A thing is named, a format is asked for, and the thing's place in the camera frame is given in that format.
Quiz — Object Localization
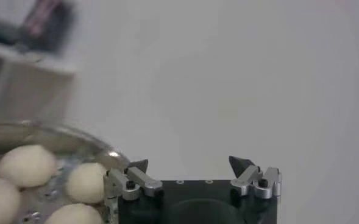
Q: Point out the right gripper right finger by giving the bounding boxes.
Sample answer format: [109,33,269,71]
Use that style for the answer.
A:
[229,155,282,200]

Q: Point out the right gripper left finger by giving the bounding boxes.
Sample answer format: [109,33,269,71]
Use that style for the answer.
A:
[103,158,165,211]

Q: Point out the perforated steel steamer basket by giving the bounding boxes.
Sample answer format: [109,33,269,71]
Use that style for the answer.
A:
[0,120,131,224]

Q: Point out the white side table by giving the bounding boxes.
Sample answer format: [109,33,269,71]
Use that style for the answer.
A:
[0,39,76,122]

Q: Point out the black laptop dark screen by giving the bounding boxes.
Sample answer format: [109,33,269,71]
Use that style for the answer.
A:
[0,0,76,55]

